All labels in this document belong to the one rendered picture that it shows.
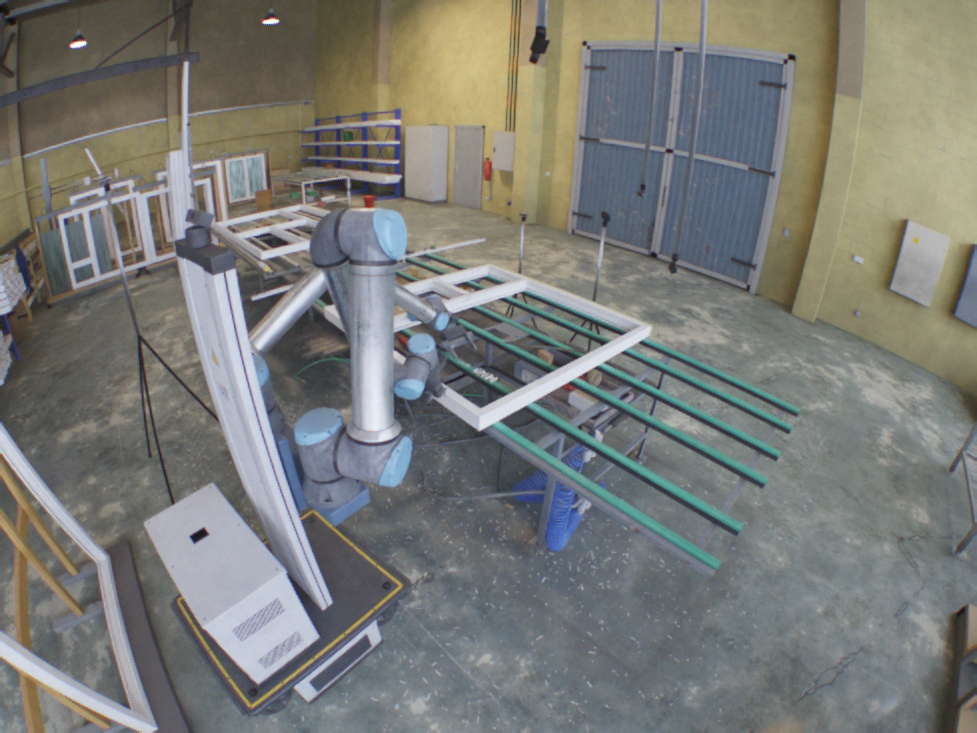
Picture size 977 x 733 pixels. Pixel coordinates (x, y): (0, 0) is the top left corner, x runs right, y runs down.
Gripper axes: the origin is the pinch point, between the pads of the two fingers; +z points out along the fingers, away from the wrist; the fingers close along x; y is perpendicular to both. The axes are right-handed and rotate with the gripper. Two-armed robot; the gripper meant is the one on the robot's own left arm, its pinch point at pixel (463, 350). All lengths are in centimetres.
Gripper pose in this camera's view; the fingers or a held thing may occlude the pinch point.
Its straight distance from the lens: 228.9
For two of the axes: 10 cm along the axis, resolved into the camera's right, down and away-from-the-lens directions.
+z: 5.3, 8.3, -1.7
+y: -4.6, 4.6, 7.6
